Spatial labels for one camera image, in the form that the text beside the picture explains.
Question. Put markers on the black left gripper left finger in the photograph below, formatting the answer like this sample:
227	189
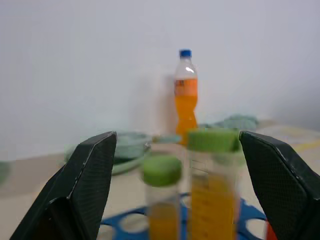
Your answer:
82	185

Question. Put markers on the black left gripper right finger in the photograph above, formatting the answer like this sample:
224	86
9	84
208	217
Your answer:
277	185

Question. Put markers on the blue test tube rack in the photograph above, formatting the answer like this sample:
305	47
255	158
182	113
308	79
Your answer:
130	221

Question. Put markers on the tall yellow liquid test tube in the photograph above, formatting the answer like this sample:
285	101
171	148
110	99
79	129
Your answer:
212	190

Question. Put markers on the short yellow liquid test tube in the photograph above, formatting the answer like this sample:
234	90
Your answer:
162	197

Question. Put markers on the white yellow printed mat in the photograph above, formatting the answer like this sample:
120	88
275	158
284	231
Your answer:
292	136

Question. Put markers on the green bowls at right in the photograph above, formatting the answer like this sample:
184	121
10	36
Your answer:
235	122

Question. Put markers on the orange soda bottle blue cap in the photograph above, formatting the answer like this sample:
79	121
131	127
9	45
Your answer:
186	100

